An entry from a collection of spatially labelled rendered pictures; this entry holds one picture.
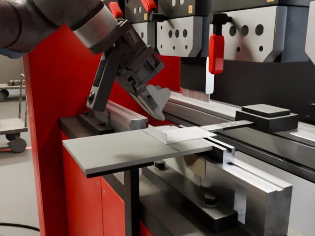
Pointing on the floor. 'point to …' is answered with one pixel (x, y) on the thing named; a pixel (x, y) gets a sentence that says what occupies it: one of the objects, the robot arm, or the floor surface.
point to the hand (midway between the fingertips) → (157, 118)
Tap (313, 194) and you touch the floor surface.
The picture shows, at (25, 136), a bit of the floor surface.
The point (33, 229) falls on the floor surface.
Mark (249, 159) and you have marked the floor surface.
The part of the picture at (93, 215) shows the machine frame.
